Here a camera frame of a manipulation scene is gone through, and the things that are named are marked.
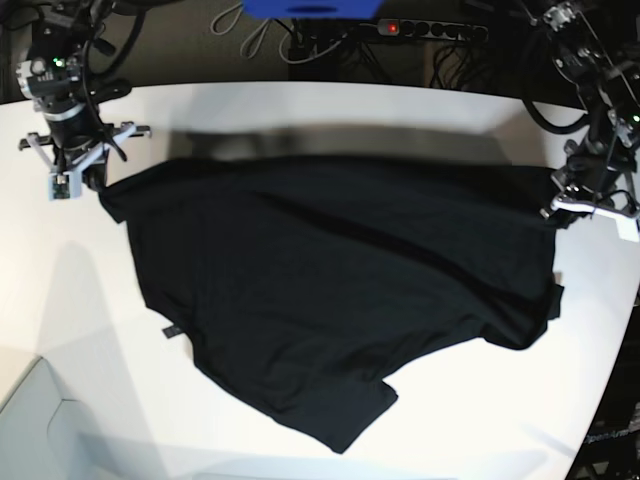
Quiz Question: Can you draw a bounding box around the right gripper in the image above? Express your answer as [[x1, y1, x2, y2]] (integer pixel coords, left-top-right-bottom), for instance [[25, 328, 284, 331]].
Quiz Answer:
[[18, 113, 151, 192]]

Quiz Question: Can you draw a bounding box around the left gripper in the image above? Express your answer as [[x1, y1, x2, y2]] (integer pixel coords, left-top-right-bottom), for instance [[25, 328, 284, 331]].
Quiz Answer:
[[540, 152, 639, 242]]

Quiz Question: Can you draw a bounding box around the black t-shirt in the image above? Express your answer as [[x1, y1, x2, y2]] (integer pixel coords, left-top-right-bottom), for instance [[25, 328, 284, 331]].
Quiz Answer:
[[99, 156, 563, 454]]

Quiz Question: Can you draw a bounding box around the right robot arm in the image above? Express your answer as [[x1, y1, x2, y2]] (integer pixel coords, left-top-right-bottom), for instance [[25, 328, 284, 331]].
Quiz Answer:
[[16, 1, 151, 200]]

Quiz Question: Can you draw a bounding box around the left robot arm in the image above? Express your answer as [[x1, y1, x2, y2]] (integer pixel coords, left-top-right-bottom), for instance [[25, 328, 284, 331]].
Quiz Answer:
[[518, 1, 639, 242]]

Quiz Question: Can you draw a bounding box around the blue box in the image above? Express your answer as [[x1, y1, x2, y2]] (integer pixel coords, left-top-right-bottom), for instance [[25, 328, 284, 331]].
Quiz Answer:
[[242, 0, 383, 19]]

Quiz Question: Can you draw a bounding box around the black power strip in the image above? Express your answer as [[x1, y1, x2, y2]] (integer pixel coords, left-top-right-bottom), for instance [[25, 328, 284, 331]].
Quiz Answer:
[[376, 18, 489, 43]]

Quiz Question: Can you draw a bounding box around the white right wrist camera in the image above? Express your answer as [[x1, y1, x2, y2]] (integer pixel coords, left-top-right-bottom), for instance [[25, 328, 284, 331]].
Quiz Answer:
[[48, 171, 82, 201]]

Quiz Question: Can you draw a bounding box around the white cable loop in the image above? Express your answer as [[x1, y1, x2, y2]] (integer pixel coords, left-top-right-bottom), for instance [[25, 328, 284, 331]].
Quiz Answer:
[[209, 9, 281, 59]]

